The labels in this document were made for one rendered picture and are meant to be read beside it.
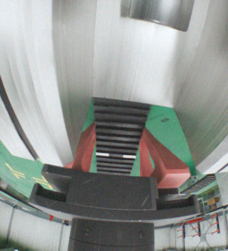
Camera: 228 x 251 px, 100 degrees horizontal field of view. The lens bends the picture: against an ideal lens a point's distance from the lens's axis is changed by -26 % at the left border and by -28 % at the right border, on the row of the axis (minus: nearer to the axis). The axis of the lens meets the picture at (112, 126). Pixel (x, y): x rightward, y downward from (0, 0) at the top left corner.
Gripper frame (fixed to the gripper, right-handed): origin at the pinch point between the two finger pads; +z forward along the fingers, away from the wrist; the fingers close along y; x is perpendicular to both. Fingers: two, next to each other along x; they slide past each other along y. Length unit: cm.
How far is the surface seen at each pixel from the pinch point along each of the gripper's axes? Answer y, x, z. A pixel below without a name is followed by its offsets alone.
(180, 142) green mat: -8.8, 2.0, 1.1
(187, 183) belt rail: -17.1, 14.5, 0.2
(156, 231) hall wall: -446, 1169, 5
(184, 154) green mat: -10.9, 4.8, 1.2
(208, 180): -18.3, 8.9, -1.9
